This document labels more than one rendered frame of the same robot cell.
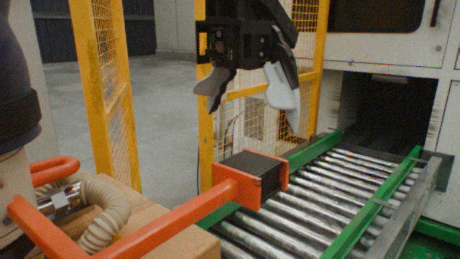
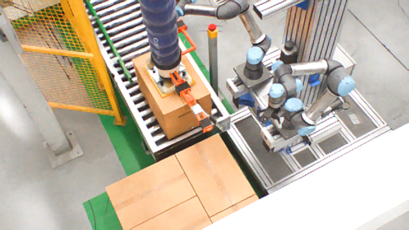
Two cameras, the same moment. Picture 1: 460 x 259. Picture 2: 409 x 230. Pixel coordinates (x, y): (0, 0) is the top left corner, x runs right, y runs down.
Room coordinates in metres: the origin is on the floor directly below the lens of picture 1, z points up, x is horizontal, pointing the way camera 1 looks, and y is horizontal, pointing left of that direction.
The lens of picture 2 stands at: (-0.80, 2.29, 3.99)
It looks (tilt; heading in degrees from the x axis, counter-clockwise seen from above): 59 degrees down; 295
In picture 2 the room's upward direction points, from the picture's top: 4 degrees counter-clockwise
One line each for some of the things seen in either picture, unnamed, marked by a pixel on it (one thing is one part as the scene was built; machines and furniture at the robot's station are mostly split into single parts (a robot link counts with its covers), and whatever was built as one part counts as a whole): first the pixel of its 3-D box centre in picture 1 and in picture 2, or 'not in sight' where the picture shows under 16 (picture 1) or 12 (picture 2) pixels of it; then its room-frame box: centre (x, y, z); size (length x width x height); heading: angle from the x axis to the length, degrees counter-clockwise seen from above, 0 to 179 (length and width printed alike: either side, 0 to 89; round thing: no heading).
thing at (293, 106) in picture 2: not in sight; (293, 108); (-0.64, 0.49, 1.20); 0.13 x 0.12 x 0.14; 135
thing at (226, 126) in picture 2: not in sight; (193, 140); (0.10, 0.60, 0.48); 0.70 x 0.03 x 0.15; 49
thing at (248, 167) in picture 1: (250, 176); (179, 25); (0.43, -0.03, 1.08); 0.09 x 0.08 x 0.05; 50
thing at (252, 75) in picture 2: not in sight; (253, 68); (-0.25, 0.17, 1.09); 0.15 x 0.15 x 0.10
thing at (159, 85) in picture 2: not in sight; (158, 78); (0.43, 0.43, 0.97); 0.34 x 0.10 x 0.05; 140
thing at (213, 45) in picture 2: not in sight; (213, 66); (0.20, -0.15, 0.50); 0.07 x 0.07 x 1.00; 49
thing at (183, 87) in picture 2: not in sight; (183, 88); (0.18, 0.52, 1.08); 0.10 x 0.08 x 0.06; 50
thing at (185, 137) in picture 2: not in sight; (192, 134); (0.10, 0.60, 0.58); 0.70 x 0.03 x 0.06; 49
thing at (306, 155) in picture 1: (267, 172); (94, 21); (1.42, -0.20, 0.60); 1.60 x 0.10 x 0.09; 139
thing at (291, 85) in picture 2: not in sight; (290, 85); (-0.60, 0.68, 1.72); 0.11 x 0.11 x 0.08; 45
